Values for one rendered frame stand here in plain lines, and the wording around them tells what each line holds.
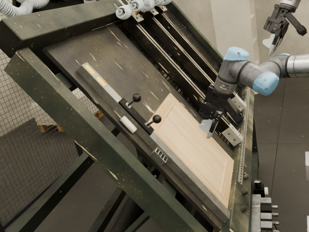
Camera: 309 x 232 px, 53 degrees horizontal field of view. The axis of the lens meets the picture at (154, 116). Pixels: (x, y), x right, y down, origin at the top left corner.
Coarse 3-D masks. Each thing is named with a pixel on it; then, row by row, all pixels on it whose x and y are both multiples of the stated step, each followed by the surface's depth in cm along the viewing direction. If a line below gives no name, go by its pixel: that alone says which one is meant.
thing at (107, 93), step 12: (84, 72) 133; (96, 72) 136; (96, 84) 133; (108, 84) 137; (108, 96) 134; (120, 108) 134; (132, 120) 135; (144, 132) 136; (156, 144) 136; (168, 156) 137; (180, 168) 138; (192, 180) 139; (204, 192) 140; (216, 204) 141; (228, 216) 142
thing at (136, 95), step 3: (135, 93) 126; (138, 93) 126; (132, 96) 126; (135, 96) 125; (138, 96) 125; (132, 99) 127; (135, 99) 125; (138, 99) 125; (132, 102) 130; (126, 105) 135; (129, 105) 134; (129, 108) 135
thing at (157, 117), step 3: (153, 117) 127; (156, 117) 126; (159, 117) 127; (153, 120) 127; (156, 120) 126; (159, 120) 127; (144, 123) 137; (147, 123) 136; (150, 123) 133; (156, 123) 128; (147, 126) 136
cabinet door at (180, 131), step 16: (160, 112) 159; (176, 112) 172; (160, 128) 151; (176, 128) 162; (192, 128) 175; (176, 144) 152; (192, 144) 164; (208, 144) 177; (192, 160) 154; (208, 160) 166; (224, 160) 179; (208, 176) 156; (224, 176) 167; (224, 192) 157
